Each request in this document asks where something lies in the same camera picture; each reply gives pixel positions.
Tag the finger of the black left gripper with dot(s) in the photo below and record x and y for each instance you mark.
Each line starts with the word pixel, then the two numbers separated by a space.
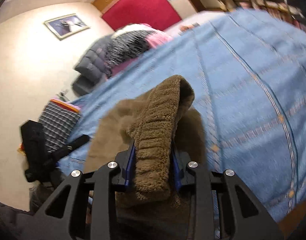
pixel 70 147

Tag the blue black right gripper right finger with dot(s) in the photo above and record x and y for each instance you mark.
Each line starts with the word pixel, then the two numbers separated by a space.
pixel 221 205

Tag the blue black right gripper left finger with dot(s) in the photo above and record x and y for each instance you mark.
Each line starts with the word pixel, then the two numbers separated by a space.
pixel 84 206

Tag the brown fleece pants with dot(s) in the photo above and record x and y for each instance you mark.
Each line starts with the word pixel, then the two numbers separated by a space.
pixel 155 121

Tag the plaid checked pillow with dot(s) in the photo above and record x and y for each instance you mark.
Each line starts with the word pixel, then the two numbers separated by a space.
pixel 57 125

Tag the orange pink folded cloth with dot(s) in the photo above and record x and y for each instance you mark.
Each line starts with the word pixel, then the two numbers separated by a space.
pixel 66 105

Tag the grey upholstered headboard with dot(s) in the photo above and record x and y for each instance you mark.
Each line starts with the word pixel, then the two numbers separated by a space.
pixel 91 67

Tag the leopard print cloth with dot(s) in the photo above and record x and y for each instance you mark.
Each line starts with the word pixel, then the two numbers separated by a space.
pixel 128 42

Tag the framed wedding photo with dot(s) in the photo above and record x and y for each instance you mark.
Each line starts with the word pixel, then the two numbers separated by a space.
pixel 66 26

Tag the pink folded blanket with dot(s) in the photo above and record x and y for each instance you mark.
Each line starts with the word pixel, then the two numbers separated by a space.
pixel 154 40

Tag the blue patterned bed quilt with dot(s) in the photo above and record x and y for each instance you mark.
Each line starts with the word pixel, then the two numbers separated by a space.
pixel 248 72

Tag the red padded wardrobe door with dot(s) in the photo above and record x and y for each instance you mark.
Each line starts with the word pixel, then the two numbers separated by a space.
pixel 159 14

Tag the wall power socket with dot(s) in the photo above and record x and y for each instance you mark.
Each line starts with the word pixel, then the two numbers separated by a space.
pixel 62 95

